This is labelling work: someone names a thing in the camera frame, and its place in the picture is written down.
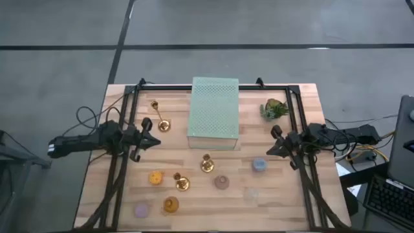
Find small green succulent plant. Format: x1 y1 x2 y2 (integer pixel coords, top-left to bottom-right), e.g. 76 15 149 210
259 98 290 122

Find blue patterned candle tin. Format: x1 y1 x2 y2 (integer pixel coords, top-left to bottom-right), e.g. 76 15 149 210
252 157 268 173

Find orange patterned candle tin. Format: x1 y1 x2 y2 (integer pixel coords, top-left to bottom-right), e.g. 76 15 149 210
148 170 164 186

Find short gold candlestick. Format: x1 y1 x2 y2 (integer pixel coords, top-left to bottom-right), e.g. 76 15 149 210
200 153 215 173

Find tall gold candlestick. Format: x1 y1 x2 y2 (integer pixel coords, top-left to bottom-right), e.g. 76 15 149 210
150 100 171 133

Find dark grey laptop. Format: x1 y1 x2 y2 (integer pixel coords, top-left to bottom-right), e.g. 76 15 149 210
387 94 414 189

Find amber ribbed glass candle holder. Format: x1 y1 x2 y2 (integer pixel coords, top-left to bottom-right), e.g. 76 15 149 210
162 195 180 214

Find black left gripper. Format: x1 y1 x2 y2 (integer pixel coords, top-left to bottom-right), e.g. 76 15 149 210
122 117 162 162

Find black cable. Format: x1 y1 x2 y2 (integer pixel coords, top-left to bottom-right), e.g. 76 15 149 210
62 87 143 139

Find pink candle tin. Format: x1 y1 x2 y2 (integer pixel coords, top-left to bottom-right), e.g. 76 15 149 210
134 202 150 219

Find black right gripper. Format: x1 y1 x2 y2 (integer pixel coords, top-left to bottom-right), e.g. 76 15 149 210
266 125 304 171

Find black power box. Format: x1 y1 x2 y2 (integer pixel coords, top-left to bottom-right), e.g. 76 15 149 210
351 151 378 163

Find grey metal cart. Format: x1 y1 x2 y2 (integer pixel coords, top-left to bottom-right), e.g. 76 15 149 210
0 129 52 233

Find clear ribbed glass candle holder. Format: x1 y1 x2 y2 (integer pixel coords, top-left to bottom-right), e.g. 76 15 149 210
243 187 260 205

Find mint green perforated metal shelf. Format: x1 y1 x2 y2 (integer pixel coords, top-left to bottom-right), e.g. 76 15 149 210
186 76 240 151

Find white paper sheet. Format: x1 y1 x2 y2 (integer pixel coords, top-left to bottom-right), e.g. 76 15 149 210
347 184 362 197
335 161 349 178

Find pink ribbed glass candle holder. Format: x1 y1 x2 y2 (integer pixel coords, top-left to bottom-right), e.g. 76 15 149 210
213 175 230 190

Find yellow cable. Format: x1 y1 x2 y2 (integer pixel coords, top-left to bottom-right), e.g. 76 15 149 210
345 130 396 163

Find black side desk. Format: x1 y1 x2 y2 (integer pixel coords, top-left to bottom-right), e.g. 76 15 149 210
338 160 414 233

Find black keyboard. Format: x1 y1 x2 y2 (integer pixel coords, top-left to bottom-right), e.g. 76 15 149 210
362 174 414 230

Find medium gold candlestick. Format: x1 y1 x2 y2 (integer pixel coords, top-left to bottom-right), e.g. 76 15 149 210
173 172 191 192

